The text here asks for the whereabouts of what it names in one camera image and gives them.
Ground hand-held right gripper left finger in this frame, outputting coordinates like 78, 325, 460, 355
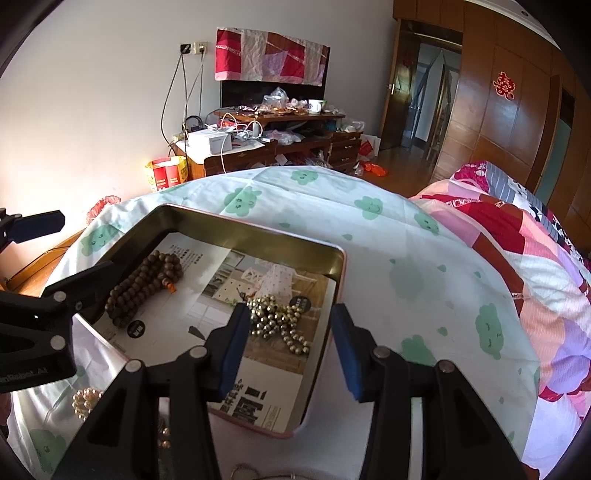
51, 302, 252, 480

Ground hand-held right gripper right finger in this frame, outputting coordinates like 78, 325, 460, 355
330, 302, 529, 480

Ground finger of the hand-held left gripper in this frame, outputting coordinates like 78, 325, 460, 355
0, 261, 116, 358
0, 208, 65, 252

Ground metallic bead bracelet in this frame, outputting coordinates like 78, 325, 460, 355
245, 295, 310, 356

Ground pale pearl bead bracelet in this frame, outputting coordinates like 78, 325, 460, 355
71, 388, 105, 422

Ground gold metal tin box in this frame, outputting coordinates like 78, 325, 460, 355
69, 204, 347, 438

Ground red plastic bag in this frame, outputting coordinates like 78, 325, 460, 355
87, 195, 122, 222

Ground printed paper leaflet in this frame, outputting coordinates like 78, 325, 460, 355
92, 232, 338, 435

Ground yellow red bag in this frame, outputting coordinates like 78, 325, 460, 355
143, 156, 189, 192

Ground white cardboard box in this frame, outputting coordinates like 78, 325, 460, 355
188, 130, 234, 155

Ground wooden television cabinet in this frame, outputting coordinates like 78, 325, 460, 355
174, 108, 365, 181

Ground white red shopping bag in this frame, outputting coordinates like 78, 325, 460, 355
358, 134, 382, 160

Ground pink patchwork quilt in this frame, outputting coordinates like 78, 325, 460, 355
409, 159, 591, 480

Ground black television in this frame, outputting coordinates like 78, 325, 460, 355
220, 46, 331, 114

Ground clear plastic bag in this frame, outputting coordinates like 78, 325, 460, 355
263, 87, 289, 109

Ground wooden door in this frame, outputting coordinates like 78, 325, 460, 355
381, 18, 421, 151

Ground wooden wardrobe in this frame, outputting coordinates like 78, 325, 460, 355
392, 0, 591, 250

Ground red patchwork cover cloth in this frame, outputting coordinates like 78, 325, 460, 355
215, 27, 331, 86

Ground red paper sticker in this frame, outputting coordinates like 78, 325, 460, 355
492, 71, 517, 99

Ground brown wooden bead bracelet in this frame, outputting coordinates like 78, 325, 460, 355
105, 250, 185, 329

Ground grey power cable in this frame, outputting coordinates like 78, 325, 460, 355
161, 53, 188, 144

